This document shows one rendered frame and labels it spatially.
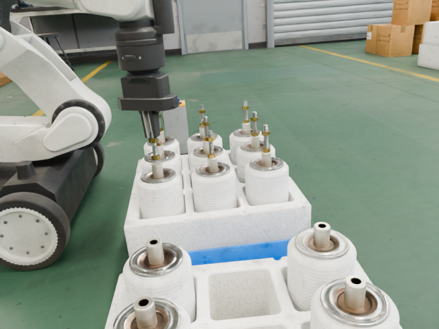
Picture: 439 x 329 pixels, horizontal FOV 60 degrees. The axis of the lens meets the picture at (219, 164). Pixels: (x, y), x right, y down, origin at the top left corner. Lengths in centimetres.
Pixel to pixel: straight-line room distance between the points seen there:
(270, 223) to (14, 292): 61
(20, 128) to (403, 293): 104
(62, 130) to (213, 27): 494
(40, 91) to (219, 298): 75
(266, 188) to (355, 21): 571
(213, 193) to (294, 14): 540
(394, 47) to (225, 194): 380
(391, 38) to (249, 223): 378
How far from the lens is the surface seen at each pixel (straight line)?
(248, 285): 66
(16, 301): 101
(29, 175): 107
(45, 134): 113
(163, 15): 72
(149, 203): 80
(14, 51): 112
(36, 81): 114
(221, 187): 79
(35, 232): 104
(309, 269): 55
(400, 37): 448
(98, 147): 147
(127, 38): 72
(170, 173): 82
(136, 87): 75
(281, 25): 605
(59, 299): 96
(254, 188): 82
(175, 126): 117
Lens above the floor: 57
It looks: 22 degrees down
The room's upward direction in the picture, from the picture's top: 4 degrees counter-clockwise
